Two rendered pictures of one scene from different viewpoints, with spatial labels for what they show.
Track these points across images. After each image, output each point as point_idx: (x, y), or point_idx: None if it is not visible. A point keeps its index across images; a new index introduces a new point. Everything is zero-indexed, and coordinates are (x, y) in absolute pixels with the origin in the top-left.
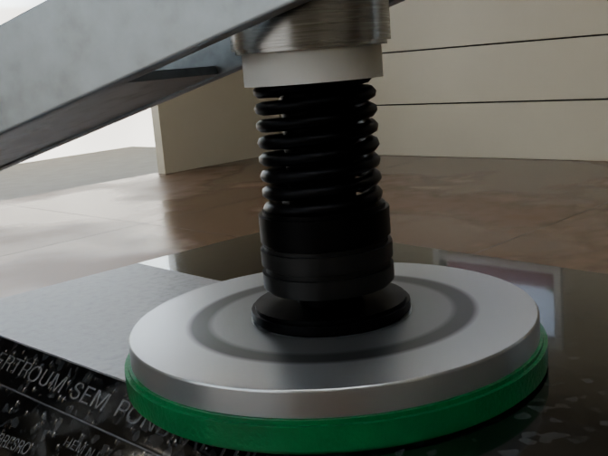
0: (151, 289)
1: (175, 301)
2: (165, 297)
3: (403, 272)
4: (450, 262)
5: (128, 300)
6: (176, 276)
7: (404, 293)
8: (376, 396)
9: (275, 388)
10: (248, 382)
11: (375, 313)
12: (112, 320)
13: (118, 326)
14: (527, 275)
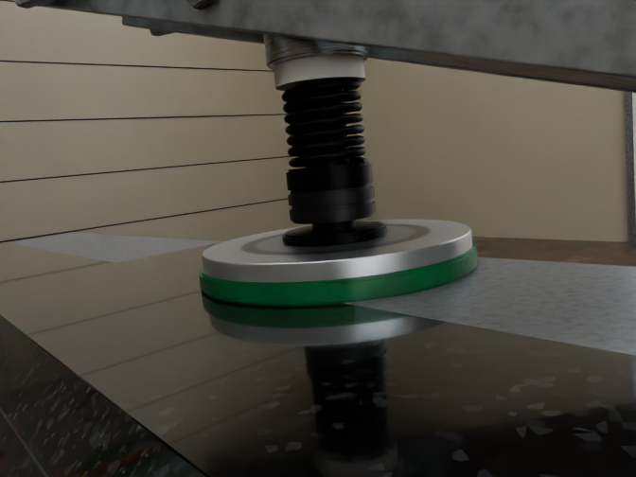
0: (601, 317)
1: (457, 234)
2: (552, 307)
3: (266, 256)
4: (145, 360)
5: (601, 301)
6: (601, 341)
7: (286, 232)
8: None
9: (363, 220)
10: (376, 220)
11: (310, 225)
12: (569, 283)
13: (549, 279)
14: (100, 335)
